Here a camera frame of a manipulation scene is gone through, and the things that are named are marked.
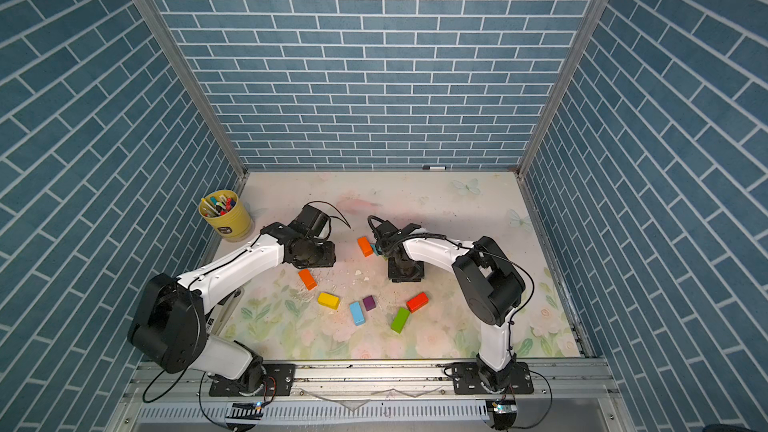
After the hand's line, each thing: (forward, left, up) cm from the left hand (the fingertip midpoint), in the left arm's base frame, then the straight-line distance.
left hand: (337, 260), depth 87 cm
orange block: (+9, -7, -6) cm, 13 cm away
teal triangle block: (-2, -12, +9) cm, 15 cm away
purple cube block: (-11, -10, -6) cm, 16 cm away
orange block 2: (-2, +10, -8) cm, 13 cm away
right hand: (-3, -20, -8) cm, 21 cm away
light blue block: (-13, -7, -7) cm, 16 cm away
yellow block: (-9, +2, -8) cm, 12 cm away
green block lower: (-15, -19, -7) cm, 25 cm away
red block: (-10, -24, -7) cm, 27 cm away
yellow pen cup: (+17, +39, +1) cm, 42 cm away
